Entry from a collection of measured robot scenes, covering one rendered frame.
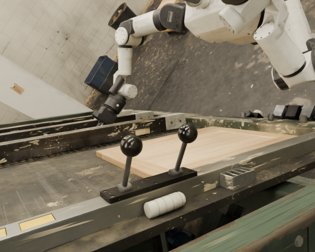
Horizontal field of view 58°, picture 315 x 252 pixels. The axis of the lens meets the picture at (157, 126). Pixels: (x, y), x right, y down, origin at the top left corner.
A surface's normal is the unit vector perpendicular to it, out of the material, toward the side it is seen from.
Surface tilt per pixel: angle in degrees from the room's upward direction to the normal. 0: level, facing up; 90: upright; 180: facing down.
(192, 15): 23
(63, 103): 90
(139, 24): 42
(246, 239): 52
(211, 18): 68
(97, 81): 91
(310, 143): 90
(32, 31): 90
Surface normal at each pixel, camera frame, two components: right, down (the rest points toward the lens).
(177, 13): -0.59, 0.38
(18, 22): 0.46, 0.22
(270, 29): -0.69, -0.58
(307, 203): -0.09, -0.98
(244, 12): 0.39, 0.66
